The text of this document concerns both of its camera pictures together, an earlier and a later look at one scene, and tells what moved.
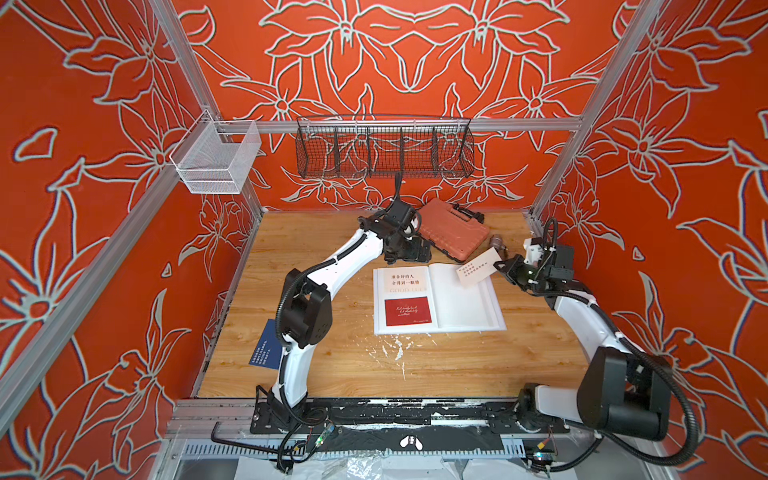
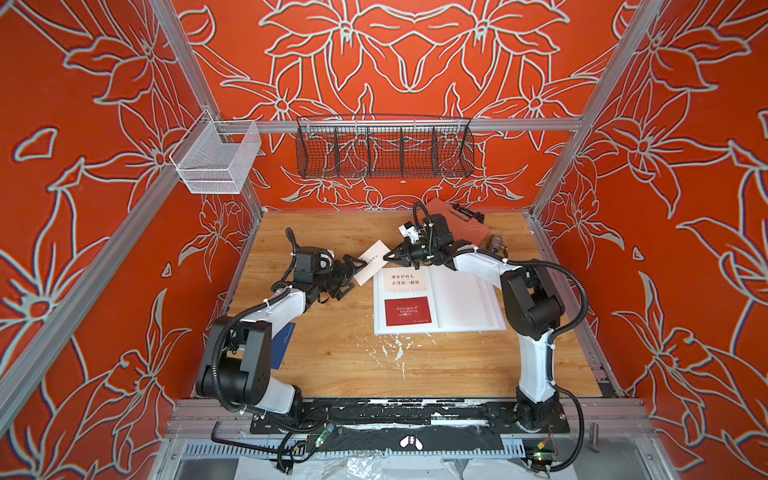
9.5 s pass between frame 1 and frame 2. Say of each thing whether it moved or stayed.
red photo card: stayed
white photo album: stayed
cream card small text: moved
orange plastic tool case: stayed
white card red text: stayed
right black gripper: moved
